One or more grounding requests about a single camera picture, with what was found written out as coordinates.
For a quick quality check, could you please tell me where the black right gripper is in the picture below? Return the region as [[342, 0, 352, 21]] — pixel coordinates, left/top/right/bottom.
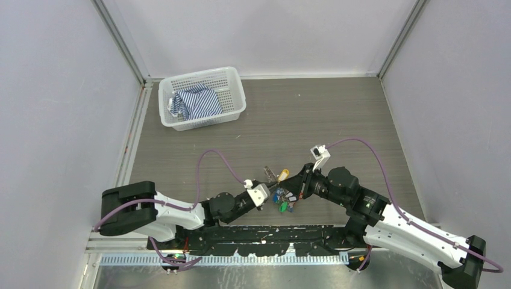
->
[[280, 162, 348, 207]]

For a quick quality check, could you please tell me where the slotted cable duct strip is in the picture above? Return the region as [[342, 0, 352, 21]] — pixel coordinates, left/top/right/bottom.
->
[[99, 252, 349, 267]]

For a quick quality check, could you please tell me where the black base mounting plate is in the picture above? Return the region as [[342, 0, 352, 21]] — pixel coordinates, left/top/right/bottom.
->
[[155, 225, 368, 257]]

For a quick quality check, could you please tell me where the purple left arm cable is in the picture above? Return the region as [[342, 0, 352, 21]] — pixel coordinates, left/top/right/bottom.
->
[[92, 149, 256, 274]]

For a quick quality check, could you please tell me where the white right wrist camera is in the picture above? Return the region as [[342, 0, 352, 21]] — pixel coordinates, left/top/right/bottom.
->
[[310, 145, 331, 171]]

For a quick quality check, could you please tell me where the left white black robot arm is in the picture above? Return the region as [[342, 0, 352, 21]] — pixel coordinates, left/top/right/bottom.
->
[[93, 181, 276, 249]]

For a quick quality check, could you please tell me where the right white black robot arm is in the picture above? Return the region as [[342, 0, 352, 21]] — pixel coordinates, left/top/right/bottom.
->
[[279, 163, 486, 288]]

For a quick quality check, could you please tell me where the yellow key tag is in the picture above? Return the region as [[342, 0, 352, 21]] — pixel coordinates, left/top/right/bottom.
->
[[277, 169, 290, 182]]

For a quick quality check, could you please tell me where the aluminium frame rail left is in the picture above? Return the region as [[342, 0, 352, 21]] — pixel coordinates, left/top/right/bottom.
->
[[85, 79, 154, 253]]

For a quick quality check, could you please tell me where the blue white striped cloth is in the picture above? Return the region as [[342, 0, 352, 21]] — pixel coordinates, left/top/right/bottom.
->
[[167, 84, 223, 121]]

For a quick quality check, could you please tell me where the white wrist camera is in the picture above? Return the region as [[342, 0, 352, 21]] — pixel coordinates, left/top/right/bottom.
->
[[243, 179, 271, 208], [310, 145, 331, 171]]

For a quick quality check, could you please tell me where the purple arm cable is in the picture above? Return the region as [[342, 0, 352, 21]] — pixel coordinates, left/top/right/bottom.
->
[[92, 149, 256, 274], [325, 137, 504, 274]]

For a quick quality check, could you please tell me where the white plastic perforated basket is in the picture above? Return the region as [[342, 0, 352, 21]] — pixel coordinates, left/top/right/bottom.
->
[[158, 67, 246, 131]]

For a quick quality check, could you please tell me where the black key tag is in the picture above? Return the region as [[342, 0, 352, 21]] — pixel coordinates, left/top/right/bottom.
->
[[286, 193, 298, 202]]

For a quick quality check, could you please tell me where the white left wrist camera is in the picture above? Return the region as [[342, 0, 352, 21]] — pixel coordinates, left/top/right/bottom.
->
[[243, 179, 271, 208]]

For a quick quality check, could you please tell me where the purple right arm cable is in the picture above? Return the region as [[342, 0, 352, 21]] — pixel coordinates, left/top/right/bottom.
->
[[325, 137, 504, 274]]

